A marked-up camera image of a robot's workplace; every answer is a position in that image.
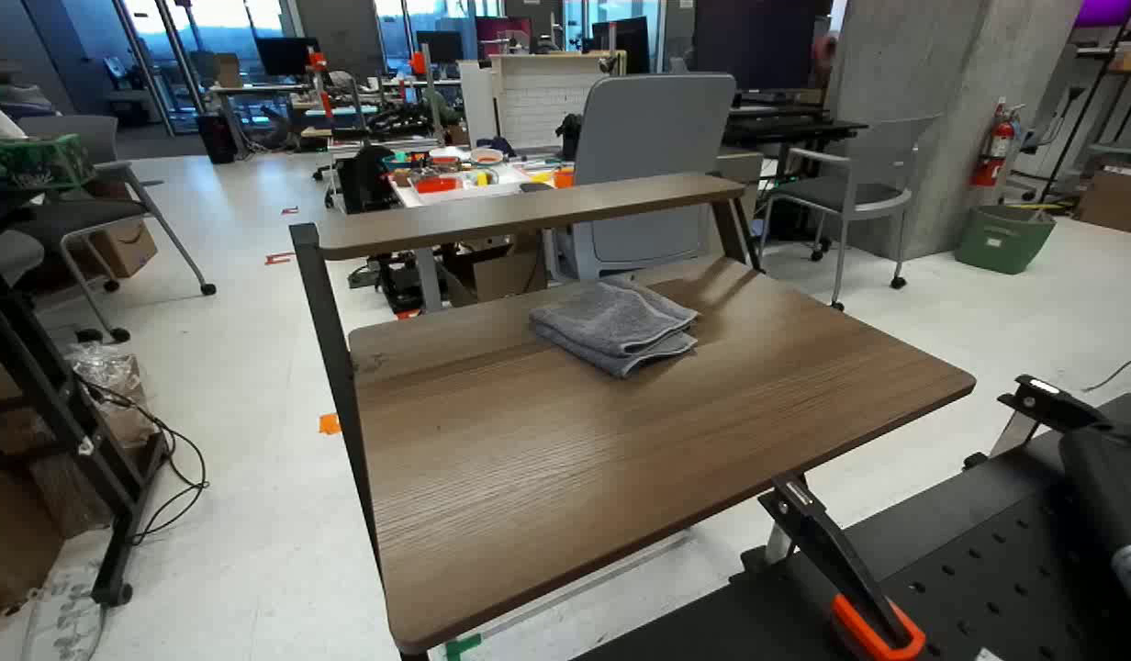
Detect grey towel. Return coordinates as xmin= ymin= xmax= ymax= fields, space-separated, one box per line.
xmin=525 ymin=277 xmax=705 ymax=383

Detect cardboard box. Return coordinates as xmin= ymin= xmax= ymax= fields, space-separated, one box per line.
xmin=1073 ymin=162 xmax=1131 ymax=235
xmin=436 ymin=244 xmax=552 ymax=308
xmin=85 ymin=216 xmax=160 ymax=282

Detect wooden side table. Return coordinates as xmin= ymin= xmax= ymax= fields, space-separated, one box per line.
xmin=314 ymin=170 xmax=748 ymax=266

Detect white table with colourful parts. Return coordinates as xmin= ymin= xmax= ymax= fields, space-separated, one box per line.
xmin=387 ymin=148 xmax=581 ymax=213

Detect black metal shelf upright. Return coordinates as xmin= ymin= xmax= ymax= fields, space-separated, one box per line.
xmin=710 ymin=194 xmax=762 ymax=272
xmin=286 ymin=219 xmax=387 ymax=554

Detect white board panel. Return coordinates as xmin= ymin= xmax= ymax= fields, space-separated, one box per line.
xmin=456 ymin=50 xmax=631 ymax=157

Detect black office chair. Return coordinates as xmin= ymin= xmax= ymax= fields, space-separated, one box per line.
xmin=339 ymin=145 xmax=405 ymax=216

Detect black desk with equipment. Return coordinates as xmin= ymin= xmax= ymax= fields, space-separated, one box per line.
xmin=724 ymin=103 xmax=869 ymax=157

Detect large dark display screen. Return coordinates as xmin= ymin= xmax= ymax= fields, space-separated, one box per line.
xmin=690 ymin=0 xmax=832 ymax=93

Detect grey armchair on casters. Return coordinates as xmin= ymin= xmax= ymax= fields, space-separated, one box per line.
xmin=759 ymin=115 xmax=944 ymax=312

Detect dark computer monitor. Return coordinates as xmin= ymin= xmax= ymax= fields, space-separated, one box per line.
xmin=252 ymin=32 xmax=311 ymax=80

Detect black waste bin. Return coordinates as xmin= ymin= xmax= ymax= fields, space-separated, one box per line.
xmin=194 ymin=109 xmax=241 ymax=166

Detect green basket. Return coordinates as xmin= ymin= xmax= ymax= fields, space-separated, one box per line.
xmin=952 ymin=202 xmax=1059 ymax=278

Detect red fire extinguisher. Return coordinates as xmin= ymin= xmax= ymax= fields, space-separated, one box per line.
xmin=966 ymin=99 xmax=1019 ymax=194

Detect clear plastic bag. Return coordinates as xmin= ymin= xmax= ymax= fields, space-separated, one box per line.
xmin=62 ymin=343 xmax=145 ymax=409

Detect black perforated mounting board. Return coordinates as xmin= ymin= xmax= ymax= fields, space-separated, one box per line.
xmin=575 ymin=388 xmax=1131 ymax=661

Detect grey chair metal legs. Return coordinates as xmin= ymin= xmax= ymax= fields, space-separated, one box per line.
xmin=11 ymin=115 xmax=219 ymax=345

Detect black metal equipment stand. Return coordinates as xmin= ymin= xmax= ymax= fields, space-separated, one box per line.
xmin=0 ymin=206 xmax=176 ymax=610

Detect green crate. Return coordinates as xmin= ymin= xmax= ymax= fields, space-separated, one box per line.
xmin=0 ymin=129 xmax=92 ymax=197

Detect black cylindrical device white label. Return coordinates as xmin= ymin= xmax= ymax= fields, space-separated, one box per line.
xmin=1059 ymin=418 xmax=1131 ymax=620

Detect brown cardboard sheet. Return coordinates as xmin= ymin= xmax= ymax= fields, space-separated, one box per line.
xmin=0 ymin=462 xmax=74 ymax=637

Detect black floor cable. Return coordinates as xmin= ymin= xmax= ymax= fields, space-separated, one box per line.
xmin=128 ymin=402 xmax=212 ymax=543

